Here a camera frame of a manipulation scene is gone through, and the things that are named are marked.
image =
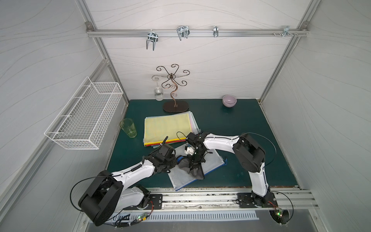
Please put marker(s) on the metal hook clamp left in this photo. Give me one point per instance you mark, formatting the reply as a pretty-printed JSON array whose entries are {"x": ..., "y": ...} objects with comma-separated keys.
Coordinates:
[{"x": 152, "y": 38}]

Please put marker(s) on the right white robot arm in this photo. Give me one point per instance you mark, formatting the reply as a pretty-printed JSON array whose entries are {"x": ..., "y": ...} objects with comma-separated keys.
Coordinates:
[{"x": 246, "y": 149}]

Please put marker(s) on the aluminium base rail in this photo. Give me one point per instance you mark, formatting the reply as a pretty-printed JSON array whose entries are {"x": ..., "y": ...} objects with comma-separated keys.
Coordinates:
[{"x": 225, "y": 199}]

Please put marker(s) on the bronze scroll stand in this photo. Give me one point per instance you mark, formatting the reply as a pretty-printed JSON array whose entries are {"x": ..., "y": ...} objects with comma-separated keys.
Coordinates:
[{"x": 171, "y": 83}]

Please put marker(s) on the metal bracket right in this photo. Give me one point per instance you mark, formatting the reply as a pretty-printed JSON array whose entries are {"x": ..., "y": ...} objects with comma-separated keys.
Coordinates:
[{"x": 286, "y": 33}]

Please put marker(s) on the hanging wine glass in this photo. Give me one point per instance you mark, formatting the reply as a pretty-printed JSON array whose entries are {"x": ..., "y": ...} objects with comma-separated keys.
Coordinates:
[{"x": 158, "y": 91}]

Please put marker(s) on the grey microfibre cloth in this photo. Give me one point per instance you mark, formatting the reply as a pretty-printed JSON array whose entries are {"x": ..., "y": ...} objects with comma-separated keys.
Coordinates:
[{"x": 193, "y": 169}]

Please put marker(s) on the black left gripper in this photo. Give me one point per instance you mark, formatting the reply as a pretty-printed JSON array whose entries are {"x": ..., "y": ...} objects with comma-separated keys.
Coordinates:
[{"x": 170, "y": 162}]

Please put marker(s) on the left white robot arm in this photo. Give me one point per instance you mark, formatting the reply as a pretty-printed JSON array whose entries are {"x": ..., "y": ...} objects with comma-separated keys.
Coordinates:
[{"x": 111, "y": 190}]

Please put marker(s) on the metal ring clamp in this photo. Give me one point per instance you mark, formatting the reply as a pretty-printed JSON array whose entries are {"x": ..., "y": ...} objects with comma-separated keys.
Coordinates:
[{"x": 215, "y": 31}]

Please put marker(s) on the metal hook clamp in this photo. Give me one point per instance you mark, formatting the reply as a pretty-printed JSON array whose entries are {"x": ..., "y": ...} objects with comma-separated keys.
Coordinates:
[
  {"x": 152, "y": 38},
  {"x": 183, "y": 32}
]

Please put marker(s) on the aluminium top rail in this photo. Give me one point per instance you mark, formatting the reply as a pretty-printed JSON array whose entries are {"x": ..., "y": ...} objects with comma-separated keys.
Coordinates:
[{"x": 206, "y": 33}]

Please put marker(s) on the purple bowl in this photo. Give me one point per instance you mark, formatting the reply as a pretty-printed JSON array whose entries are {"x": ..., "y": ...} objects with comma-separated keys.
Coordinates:
[{"x": 229, "y": 101}]

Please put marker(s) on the metal hook clamp middle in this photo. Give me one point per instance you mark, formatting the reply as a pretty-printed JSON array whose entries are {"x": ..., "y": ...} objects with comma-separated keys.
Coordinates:
[{"x": 183, "y": 32}]

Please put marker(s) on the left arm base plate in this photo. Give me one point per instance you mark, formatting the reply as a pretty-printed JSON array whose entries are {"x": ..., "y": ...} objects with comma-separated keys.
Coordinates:
[{"x": 148, "y": 202}]

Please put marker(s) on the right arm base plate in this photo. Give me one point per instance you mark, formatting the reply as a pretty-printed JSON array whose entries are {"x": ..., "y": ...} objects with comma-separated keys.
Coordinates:
[{"x": 252, "y": 200}]

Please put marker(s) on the green drinking glass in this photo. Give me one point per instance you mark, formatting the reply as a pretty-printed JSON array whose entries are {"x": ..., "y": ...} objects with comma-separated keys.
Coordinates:
[{"x": 128, "y": 126}]

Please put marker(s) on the stack of coloured document bags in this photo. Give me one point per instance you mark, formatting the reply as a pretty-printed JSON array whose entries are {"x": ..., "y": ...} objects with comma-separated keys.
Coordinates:
[{"x": 194, "y": 123}]

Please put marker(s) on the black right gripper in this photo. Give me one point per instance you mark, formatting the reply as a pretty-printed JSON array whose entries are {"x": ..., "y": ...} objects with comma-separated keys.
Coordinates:
[{"x": 194, "y": 158}]

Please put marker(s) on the white wire basket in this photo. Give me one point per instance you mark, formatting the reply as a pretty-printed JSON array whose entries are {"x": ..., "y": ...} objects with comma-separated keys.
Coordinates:
[{"x": 84, "y": 120}]

